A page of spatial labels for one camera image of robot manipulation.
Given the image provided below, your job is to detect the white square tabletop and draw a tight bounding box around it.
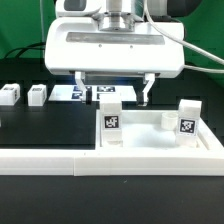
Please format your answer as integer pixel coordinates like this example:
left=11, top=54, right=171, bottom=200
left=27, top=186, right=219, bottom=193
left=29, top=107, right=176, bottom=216
left=96, top=110, right=224, bottom=151

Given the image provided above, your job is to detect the white sheet with AprilTags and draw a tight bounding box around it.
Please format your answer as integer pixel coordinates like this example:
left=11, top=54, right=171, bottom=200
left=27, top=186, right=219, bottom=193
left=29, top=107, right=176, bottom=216
left=49, top=85, right=136, bottom=102

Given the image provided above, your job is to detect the white L-shaped obstacle fence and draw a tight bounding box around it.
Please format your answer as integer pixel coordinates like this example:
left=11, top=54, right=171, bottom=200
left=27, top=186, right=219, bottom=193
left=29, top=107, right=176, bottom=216
left=0, top=112, right=224, bottom=177

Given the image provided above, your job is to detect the white cable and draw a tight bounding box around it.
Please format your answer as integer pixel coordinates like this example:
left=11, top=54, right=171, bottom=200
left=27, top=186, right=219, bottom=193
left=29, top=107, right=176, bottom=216
left=143, top=0, right=224, bottom=75

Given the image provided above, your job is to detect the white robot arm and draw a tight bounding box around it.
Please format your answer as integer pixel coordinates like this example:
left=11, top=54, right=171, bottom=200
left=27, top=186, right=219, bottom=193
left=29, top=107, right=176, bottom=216
left=45, top=0, right=202, bottom=105

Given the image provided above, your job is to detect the black cable bundle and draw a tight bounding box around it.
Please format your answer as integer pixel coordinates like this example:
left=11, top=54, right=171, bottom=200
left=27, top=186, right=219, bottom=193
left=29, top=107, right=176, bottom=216
left=2, top=41, right=48, bottom=60

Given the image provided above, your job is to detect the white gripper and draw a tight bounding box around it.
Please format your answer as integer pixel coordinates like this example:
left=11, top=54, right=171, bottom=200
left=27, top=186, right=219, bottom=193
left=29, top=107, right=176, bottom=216
left=45, top=0, right=184, bottom=106

